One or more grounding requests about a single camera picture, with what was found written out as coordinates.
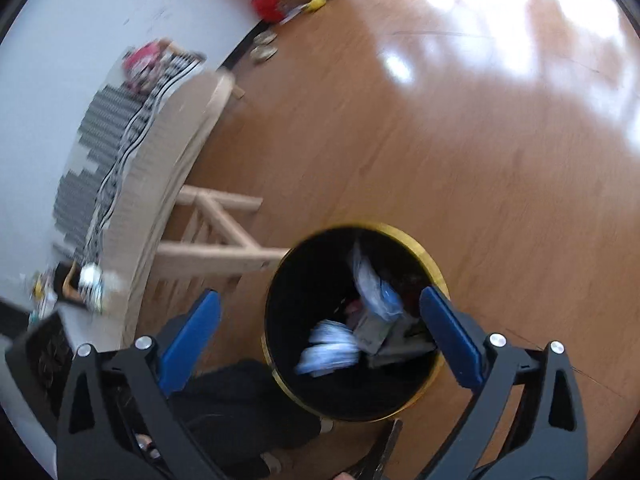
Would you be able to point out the silver and red snack wrapper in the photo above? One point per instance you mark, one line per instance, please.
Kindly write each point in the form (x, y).
(92, 282)

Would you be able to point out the red bag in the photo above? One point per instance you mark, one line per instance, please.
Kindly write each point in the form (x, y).
(267, 2)

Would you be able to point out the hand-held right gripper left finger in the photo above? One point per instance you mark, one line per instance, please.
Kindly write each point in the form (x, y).
(192, 340)

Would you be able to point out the white wooden table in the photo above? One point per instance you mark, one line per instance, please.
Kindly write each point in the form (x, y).
(225, 232)

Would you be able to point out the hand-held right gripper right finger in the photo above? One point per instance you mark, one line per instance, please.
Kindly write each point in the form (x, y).
(452, 335)

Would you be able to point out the black box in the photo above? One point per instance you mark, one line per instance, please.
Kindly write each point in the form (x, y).
(37, 355)

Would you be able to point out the person's black trousers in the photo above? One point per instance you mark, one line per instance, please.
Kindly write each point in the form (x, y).
(240, 400)

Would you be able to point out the white and blue wipes packet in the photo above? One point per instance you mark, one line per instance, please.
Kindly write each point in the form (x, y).
(375, 285)

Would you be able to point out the yellow floor toy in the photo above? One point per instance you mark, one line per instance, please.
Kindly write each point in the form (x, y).
(315, 4)

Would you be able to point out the black bin with gold rim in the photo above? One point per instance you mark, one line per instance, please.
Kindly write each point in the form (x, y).
(300, 285)

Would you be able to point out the sofa with striped blanket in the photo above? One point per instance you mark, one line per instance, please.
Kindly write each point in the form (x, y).
(100, 160)

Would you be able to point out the beige slipper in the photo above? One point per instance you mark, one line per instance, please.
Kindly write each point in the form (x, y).
(262, 54)
(265, 37)

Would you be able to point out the white blue striped wrapper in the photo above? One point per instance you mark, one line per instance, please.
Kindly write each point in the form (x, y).
(330, 352)

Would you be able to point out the grey shoe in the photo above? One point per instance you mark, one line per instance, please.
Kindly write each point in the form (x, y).
(326, 426)

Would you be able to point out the pink plush toy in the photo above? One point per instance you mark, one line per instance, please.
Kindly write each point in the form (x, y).
(142, 62)

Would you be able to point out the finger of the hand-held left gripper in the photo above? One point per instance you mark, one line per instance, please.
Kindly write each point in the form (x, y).
(387, 442)

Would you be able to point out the wooden sofa frame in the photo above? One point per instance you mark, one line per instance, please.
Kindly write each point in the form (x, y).
(67, 285)

